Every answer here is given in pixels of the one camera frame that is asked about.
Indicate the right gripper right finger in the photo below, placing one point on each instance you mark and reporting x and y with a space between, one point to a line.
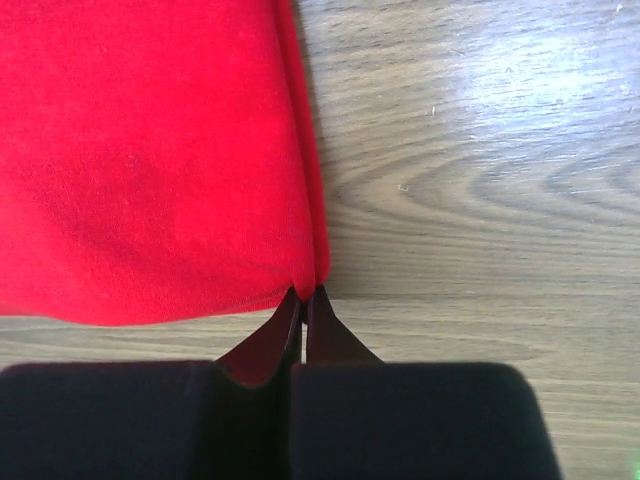
329 341

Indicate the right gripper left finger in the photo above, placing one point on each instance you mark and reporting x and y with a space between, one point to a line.
276 344

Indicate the red t shirt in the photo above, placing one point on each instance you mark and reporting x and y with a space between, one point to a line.
158 161

